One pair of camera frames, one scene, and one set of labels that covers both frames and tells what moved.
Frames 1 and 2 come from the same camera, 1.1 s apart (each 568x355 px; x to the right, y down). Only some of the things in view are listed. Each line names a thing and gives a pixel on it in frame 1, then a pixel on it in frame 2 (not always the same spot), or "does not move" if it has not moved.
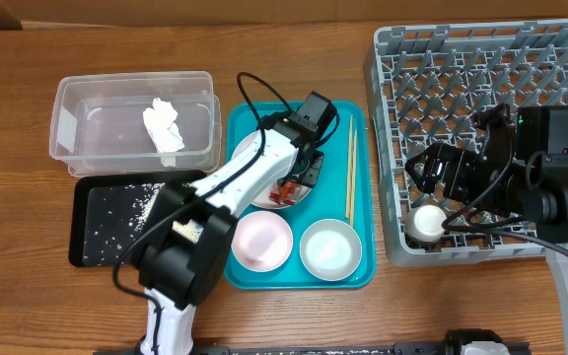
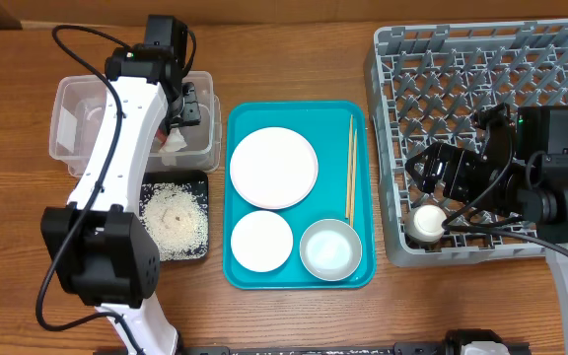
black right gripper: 458,161 does not move
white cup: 424,224 does not move
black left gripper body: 311,169 → 185,108
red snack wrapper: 286,193 → 160,135
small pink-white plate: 261,241 does not move
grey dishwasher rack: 428,83 does not move
